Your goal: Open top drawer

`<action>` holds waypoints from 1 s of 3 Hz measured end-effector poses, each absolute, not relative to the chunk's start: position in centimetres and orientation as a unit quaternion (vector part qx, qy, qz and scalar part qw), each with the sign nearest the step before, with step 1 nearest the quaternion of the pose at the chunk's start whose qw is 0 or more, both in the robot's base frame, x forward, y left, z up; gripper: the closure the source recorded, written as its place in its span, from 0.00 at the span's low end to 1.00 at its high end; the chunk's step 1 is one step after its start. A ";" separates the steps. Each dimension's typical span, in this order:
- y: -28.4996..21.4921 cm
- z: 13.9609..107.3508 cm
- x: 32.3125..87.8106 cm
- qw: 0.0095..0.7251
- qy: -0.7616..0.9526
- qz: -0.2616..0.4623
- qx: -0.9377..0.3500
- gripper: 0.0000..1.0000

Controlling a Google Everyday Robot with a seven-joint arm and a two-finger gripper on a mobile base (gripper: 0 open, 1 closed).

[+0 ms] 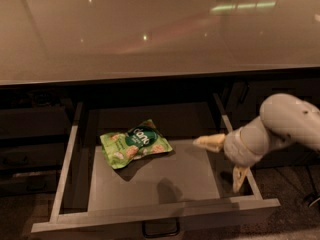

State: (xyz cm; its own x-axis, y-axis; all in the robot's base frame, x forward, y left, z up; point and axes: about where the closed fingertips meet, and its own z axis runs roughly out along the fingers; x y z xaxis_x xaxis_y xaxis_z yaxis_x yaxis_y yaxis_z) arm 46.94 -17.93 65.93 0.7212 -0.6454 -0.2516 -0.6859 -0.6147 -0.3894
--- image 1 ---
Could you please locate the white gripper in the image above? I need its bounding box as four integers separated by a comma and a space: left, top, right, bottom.
193, 127, 264, 193

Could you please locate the dark cabinet door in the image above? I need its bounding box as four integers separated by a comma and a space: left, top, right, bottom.
226, 77, 320, 170

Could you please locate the green snack bag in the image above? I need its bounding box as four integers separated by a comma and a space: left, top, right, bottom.
100, 119, 173, 170

